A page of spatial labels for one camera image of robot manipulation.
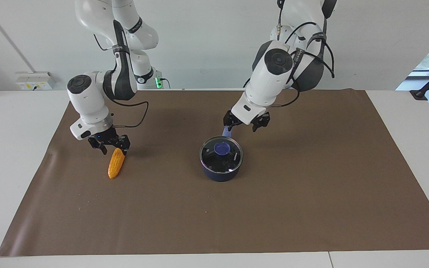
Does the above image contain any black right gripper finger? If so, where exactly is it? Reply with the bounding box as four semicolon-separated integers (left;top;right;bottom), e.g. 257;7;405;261
116;135;131;156
89;138;108;155

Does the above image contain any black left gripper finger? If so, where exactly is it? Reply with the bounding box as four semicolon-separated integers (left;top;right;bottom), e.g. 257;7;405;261
252;112;271;133
223;110;243;131

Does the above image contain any yellow corn cob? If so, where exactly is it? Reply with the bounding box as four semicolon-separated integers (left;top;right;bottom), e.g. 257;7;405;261
108;148;125;179

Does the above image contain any glass lid with blue knob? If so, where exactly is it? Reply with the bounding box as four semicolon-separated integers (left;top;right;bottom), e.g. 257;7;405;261
200;136;244;175

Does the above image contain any brown table mat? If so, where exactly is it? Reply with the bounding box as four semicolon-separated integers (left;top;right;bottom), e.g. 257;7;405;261
0;89;429;257

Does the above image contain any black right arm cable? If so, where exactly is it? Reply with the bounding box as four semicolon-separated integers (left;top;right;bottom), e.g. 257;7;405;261
92;20;149;129

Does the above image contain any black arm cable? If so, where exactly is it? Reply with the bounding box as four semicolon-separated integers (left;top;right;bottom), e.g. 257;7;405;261
242;0;336;108
92;20;149;129

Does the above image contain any dark blue pot with handle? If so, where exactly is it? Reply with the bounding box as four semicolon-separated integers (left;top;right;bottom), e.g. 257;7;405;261
200;107;244;182

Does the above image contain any white wall socket box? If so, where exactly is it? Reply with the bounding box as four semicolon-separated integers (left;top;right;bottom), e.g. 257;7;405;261
15;71;56;91

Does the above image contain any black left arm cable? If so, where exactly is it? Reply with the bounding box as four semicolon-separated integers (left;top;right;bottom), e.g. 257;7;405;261
242;0;336;108

